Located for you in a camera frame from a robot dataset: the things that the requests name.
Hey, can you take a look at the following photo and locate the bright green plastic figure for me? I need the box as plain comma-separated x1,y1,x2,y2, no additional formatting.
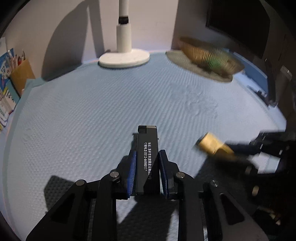
205,55,228,70

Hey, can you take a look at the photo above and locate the black computer monitor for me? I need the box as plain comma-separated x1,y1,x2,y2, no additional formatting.
206,0,270,58

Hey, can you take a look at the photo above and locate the yellow rectangular lighter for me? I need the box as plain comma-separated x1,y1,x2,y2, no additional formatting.
196,133,236,161

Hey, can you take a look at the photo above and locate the white desk lamp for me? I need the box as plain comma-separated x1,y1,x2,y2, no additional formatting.
98,1,150,69

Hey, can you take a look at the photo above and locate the stack of colourful books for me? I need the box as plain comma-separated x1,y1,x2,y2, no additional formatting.
1,37,20,131

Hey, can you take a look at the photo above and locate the amber ribbed glass bowl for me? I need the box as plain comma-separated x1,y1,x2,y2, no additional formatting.
178,37,244,76

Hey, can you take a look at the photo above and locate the brown cardboard pencil holder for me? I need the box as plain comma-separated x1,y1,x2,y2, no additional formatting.
11,59,36,96

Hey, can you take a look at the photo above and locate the black lighter with white text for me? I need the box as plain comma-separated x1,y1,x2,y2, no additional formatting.
135,126,160,196

